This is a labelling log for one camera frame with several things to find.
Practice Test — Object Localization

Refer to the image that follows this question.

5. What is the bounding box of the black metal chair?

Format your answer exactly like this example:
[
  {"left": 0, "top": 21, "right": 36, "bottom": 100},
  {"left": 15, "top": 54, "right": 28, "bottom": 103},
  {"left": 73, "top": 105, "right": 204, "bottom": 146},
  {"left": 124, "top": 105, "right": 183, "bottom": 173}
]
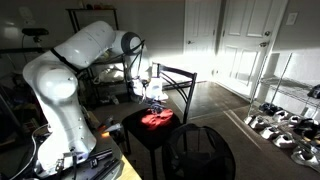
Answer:
[{"left": 121, "top": 63, "right": 198, "bottom": 180}]

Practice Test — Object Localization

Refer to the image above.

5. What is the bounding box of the white light switch plate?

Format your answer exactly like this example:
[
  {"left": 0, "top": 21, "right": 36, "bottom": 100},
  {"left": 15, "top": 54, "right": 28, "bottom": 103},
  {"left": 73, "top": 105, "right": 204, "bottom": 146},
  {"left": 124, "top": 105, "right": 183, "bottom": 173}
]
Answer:
[{"left": 285, "top": 12, "right": 299, "bottom": 26}]

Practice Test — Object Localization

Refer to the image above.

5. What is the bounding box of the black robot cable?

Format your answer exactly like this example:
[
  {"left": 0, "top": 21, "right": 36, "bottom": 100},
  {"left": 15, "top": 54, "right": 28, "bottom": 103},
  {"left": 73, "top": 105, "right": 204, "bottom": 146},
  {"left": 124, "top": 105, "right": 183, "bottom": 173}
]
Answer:
[{"left": 49, "top": 39, "right": 147, "bottom": 101}]

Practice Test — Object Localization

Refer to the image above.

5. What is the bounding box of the white plastic bag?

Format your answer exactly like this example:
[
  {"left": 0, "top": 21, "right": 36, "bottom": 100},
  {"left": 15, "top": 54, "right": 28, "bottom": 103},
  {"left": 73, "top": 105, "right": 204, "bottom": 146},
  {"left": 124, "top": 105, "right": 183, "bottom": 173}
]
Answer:
[{"left": 94, "top": 66, "right": 127, "bottom": 84}]

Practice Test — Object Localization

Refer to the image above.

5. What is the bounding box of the black camera on stand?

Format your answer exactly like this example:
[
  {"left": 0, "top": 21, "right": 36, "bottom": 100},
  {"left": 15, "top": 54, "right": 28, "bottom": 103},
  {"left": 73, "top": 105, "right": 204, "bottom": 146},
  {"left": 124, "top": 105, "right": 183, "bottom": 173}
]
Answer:
[{"left": 21, "top": 27, "right": 50, "bottom": 43}]

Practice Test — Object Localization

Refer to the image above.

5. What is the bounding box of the white door with deadbolt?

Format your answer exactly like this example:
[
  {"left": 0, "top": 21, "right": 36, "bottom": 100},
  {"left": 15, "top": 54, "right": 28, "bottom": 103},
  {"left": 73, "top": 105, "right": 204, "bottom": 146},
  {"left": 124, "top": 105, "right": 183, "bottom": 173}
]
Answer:
[{"left": 214, "top": 0, "right": 279, "bottom": 99}]

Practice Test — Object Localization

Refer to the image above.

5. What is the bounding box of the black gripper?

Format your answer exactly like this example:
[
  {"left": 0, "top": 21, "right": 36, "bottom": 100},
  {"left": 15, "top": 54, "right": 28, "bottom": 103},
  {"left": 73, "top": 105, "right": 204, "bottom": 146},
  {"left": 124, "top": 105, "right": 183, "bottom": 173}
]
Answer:
[{"left": 148, "top": 99, "right": 167, "bottom": 116}]

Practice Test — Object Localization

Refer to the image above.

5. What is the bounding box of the black shelving unit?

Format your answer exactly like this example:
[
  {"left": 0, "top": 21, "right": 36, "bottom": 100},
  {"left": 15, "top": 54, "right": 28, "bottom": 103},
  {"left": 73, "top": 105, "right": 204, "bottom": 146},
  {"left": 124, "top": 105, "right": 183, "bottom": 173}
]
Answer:
[{"left": 65, "top": 8, "right": 134, "bottom": 108}]

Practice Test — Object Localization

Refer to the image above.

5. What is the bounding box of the grey cable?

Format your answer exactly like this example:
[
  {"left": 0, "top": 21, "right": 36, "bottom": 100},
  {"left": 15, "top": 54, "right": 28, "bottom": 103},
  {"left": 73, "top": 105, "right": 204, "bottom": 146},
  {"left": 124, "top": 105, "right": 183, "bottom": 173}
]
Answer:
[{"left": 9, "top": 123, "right": 51, "bottom": 180}]

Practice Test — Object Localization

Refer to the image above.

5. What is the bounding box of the chrome wire shelf rack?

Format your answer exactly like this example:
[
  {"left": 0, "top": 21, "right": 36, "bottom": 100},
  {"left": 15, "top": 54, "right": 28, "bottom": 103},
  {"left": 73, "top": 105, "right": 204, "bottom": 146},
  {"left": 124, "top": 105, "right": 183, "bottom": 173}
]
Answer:
[{"left": 248, "top": 49, "right": 320, "bottom": 144}]

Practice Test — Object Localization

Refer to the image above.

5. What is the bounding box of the white door with lever handle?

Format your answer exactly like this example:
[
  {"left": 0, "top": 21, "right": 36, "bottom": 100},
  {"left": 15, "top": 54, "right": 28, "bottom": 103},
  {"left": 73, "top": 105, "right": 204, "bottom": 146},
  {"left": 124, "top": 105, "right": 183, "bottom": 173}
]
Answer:
[{"left": 184, "top": 0, "right": 222, "bottom": 83}]

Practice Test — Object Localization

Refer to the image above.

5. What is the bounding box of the black mesh hamper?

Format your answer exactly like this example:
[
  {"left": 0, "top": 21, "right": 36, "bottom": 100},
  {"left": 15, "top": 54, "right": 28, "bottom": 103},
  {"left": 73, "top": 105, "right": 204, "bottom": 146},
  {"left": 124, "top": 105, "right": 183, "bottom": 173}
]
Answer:
[{"left": 161, "top": 123, "right": 237, "bottom": 180}]

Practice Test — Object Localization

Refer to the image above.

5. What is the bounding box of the black mounting rail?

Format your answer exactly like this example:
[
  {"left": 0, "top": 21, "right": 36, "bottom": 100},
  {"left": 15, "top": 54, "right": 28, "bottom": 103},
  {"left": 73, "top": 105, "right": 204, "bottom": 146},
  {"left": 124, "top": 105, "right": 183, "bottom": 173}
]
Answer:
[{"left": 71, "top": 148, "right": 123, "bottom": 180}]

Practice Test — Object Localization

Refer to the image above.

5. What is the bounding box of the silver grey shoe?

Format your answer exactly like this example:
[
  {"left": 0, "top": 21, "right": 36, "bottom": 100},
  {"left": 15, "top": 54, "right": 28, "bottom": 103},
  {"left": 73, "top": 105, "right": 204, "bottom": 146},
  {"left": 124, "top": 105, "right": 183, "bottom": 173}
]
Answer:
[
  {"left": 272, "top": 132, "right": 298, "bottom": 149},
  {"left": 290, "top": 145, "right": 320, "bottom": 173},
  {"left": 272, "top": 109, "right": 290, "bottom": 123},
  {"left": 244, "top": 114, "right": 264, "bottom": 130},
  {"left": 287, "top": 114, "right": 303, "bottom": 129},
  {"left": 259, "top": 125, "right": 281, "bottom": 140}
]

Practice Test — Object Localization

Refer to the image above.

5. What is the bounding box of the black shoe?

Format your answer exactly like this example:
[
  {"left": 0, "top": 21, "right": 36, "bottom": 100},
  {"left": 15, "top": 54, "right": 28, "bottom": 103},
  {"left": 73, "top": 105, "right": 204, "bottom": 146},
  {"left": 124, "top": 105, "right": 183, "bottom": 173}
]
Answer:
[
  {"left": 307, "top": 83, "right": 320, "bottom": 99},
  {"left": 258, "top": 102, "right": 278, "bottom": 117},
  {"left": 294, "top": 118, "right": 320, "bottom": 141}
]

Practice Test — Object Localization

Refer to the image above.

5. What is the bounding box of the red cloth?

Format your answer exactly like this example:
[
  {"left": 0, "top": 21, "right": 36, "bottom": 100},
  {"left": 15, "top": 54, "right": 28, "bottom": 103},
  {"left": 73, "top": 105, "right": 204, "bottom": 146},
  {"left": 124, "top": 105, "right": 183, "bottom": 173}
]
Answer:
[{"left": 139, "top": 108, "right": 175, "bottom": 132}]

